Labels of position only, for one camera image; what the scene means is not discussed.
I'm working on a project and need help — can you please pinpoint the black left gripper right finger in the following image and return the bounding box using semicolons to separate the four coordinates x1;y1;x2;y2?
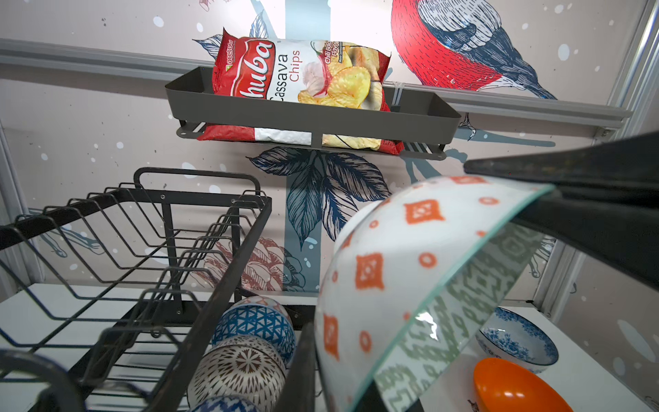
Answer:
272;321;428;412

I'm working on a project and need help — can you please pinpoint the green patterned bowl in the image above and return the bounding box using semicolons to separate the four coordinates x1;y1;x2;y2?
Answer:
314;175;553;411

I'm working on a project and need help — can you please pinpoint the blue floral white bowl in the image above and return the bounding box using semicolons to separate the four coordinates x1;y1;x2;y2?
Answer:
475;307;559;374

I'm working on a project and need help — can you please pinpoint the red cassava chips bag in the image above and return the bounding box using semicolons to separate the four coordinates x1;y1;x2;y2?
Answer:
197;27;406;156

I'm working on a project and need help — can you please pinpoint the blue triangle patterned bowl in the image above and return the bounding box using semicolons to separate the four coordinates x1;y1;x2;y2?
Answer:
210;295;297;367

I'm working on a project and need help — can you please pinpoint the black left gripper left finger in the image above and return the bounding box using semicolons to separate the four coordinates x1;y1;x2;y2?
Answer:
1;348;85;411

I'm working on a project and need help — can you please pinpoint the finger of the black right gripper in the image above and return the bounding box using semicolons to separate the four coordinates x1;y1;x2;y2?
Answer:
463;131;658;206
513;192;658;290

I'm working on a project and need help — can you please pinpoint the orange plastic bowl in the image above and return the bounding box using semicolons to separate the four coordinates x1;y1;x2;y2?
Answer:
473;358;573;412

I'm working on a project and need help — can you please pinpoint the black wire dish rack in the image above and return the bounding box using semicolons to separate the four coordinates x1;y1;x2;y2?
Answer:
0;167;331;412

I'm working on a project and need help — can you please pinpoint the dark wall shelf basket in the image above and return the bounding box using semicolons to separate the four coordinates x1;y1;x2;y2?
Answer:
165;66;462;160

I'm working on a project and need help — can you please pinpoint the brown white patterned bowl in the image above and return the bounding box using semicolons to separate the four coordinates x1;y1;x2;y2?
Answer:
187;335;286;411

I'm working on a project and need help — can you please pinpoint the red orange patterned bowl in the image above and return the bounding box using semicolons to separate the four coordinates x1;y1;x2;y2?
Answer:
190;395;259;412

